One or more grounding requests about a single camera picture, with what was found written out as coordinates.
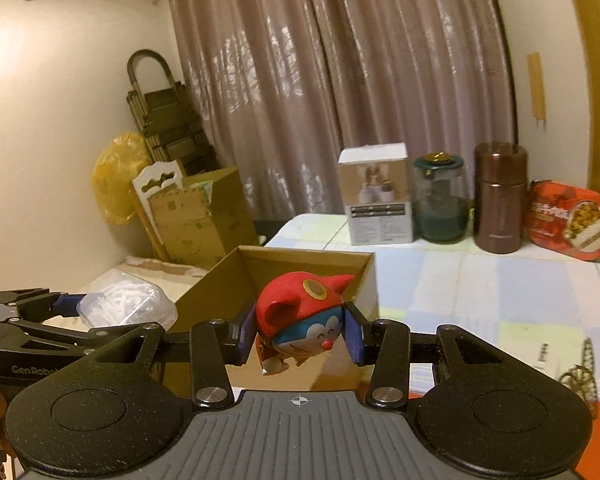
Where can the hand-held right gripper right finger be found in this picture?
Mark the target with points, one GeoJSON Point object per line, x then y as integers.
{"type": "Point", "coordinates": [352, 338]}

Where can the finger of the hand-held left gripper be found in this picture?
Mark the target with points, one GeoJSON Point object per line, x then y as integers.
{"type": "Point", "coordinates": [65, 304]}
{"type": "Point", "coordinates": [80, 336]}

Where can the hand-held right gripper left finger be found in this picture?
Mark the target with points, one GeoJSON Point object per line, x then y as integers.
{"type": "Point", "coordinates": [245, 336]}

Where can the clear floss pick box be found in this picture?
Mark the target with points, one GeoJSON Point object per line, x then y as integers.
{"type": "Point", "coordinates": [125, 300]}

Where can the red hooded cat toy figure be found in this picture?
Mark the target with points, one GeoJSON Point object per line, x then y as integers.
{"type": "Point", "coordinates": [300, 310]}

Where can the large brown cardboard box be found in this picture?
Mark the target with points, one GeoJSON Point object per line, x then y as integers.
{"type": "Point", "coordinates": [305, 265]}

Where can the flat cardboard sheet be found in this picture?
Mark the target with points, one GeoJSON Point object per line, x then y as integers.
{"type": "Point", "coordinates": [190, 230]}

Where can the small brown cardboard box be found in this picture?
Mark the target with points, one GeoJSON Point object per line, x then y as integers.
{"type": "Point", "coordinates": [230, 210]}

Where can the yellow plastic bag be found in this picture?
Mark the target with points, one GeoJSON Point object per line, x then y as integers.
{"type": "Point", "coordinates": [115, 180]}

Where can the white product box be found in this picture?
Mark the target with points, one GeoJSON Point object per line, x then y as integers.
{"type": "Point", "coordinates": [380, 195]}

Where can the white cut-out cardboard piece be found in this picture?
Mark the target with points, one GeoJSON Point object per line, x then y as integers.
{"type": "Point", "coordinates": [150, 185]}

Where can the green glass jar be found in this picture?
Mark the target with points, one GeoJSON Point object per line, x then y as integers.
{"type": "Point", "coordinates": [440, 205]}

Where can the brown metal thermos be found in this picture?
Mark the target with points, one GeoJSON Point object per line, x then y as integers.
{"type": "Point", "coordinates": [500, 200]}

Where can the folded step ladder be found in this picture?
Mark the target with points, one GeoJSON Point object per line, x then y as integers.
{"type": "Point", "coordinates": [170, 110]}

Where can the dark hair clip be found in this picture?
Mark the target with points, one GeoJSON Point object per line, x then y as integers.
{"type": "Point", "coordinates": [577, 372]}

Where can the red instant meal package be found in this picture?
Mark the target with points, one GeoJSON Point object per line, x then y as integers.
{"type": "Point", "coordinates": [570, 220]}

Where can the pink patterned curtain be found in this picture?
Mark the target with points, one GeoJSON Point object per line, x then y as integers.
{"type": "Point", "coordinates": [330, 85]}

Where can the wooden wall hook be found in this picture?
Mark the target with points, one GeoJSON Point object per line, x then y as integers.
{"type": "Point", "coordinates": [536, 85]}

